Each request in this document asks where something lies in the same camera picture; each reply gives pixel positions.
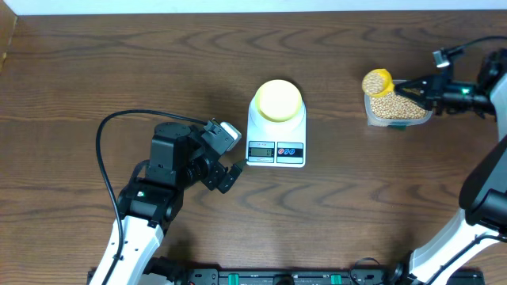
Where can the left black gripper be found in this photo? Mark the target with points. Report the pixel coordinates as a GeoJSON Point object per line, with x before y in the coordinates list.
{"type": "Point", "coordinates": [213, 178]}

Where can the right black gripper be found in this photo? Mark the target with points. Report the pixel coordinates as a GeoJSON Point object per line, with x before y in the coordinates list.
{"type": "Point", "coordinates": [431, 90]}

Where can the yellow measuring scoop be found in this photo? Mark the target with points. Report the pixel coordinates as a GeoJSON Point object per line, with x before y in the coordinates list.
{"type": "Point", "coordinates": [378, 83]}

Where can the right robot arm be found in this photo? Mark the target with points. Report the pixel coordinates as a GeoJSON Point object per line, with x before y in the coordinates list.
{"type": "Point", "coordinates": [481, 219]}

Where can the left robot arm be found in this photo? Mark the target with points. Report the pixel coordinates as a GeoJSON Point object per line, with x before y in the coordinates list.
{"type": "Point", "coordinates": [180, 156]}

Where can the white digital kitchen scale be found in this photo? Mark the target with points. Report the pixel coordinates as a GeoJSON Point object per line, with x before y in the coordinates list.
{"type": "Point", "coordinates": [276, 144]}

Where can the pale yellow bowl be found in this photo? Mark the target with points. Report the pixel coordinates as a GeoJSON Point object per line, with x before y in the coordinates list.
{"type": "Point", "coordinates": [278, 100]}

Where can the clear container of soybeans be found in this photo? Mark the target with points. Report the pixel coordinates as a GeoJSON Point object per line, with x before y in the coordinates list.
{"type": "Point", "coordinates": [393, 110]}

